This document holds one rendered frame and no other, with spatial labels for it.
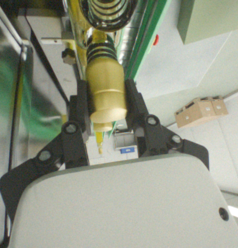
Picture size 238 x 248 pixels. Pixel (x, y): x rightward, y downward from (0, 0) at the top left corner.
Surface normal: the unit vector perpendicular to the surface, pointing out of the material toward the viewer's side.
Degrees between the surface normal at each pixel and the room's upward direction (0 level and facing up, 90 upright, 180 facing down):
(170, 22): 0
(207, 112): 90
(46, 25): 0
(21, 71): 90
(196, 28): 1
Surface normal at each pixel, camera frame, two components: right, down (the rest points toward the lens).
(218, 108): 0.10, -0.28
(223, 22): 0.12, 0.95
